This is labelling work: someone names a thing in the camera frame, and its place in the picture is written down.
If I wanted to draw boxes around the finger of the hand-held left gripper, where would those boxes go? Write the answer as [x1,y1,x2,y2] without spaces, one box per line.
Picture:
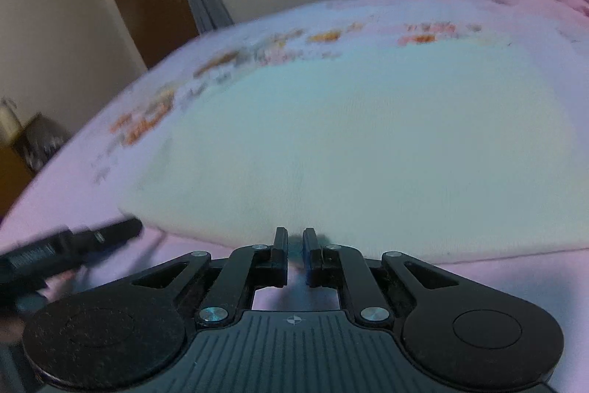
[69,217,144,249]

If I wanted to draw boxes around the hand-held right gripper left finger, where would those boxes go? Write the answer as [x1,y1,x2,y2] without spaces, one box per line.
[131,227,289,326]

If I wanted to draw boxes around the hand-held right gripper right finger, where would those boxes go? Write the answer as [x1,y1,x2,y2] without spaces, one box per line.
[302,227,461,323]

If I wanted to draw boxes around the cream knit sweater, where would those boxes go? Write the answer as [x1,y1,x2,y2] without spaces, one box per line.
[117,36,589,265]

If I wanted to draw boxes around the pink floral bed sheet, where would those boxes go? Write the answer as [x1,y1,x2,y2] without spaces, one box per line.
[0,0,589,393]

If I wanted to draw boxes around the wooden nightstand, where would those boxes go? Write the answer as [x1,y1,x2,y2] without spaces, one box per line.
[0,112,70,219]

